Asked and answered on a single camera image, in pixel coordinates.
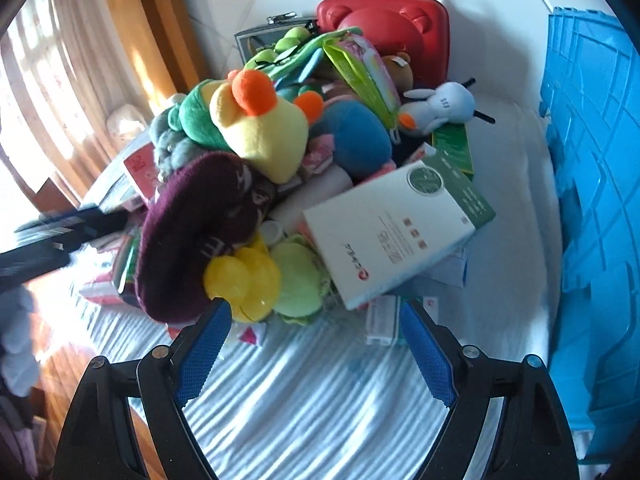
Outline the pale green cloth bag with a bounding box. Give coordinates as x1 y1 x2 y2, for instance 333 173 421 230
270 27 363 88

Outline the red hard carry case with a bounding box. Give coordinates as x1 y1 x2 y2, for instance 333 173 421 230
316 0 451 88

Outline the white green box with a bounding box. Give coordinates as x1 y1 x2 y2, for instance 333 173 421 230
302 150 497 312

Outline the yellow rubber duck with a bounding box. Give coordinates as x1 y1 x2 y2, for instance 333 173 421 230
202 235 283 323

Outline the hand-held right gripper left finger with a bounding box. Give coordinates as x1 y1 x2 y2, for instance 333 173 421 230
52 297 233 480

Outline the yellow duck plush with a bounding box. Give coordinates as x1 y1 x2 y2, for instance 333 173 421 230
209 69 326 185

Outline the blue plush toy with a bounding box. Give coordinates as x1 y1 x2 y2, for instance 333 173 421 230
310 100 393 171

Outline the wooden door frame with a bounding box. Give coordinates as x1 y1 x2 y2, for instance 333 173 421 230
97 0 211 106

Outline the dark green plush toy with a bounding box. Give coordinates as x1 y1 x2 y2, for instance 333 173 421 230
167 82 226 148

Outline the maroon knit hat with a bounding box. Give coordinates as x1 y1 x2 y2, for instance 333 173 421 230
135 152 276 323

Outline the white crinkled tablecloth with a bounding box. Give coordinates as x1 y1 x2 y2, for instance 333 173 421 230
70 80 591 480

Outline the white plastic bag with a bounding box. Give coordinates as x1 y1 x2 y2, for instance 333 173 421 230
107 104 151 141

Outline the thin dark green box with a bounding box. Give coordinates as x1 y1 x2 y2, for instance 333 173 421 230
431 122 475 176

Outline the black box with metal handle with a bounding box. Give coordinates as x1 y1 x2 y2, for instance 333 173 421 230
235 12 318 63

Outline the pink tissue pack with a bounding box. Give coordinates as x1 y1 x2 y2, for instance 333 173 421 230
122 142 161 201

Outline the bright green frog plush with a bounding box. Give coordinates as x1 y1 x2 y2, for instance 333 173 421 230
245 26 313 68

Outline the white bird plush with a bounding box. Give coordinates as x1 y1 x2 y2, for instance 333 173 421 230
397 77 497 136

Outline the blue plastic crate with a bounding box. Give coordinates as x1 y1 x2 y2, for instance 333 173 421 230
539 7 640 466

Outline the light green plush toy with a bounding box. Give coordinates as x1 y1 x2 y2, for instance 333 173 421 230
272 242 333 323

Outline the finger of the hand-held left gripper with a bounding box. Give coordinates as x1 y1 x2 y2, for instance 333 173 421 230
0 242 71 282
14 209 128 241

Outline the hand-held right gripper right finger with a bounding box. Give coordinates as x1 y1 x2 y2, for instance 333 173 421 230
399 299 581 480

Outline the brown bear plush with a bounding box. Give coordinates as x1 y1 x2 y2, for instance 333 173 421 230
382 52 415 93

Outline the teal white small box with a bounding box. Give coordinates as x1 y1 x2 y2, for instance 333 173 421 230
365 296 403 346

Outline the sheer beige curtain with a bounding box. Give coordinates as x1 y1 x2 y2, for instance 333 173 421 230
0 0 151 196

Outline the grey fluffy plush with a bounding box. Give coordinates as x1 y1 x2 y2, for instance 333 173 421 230
149 110 201 176

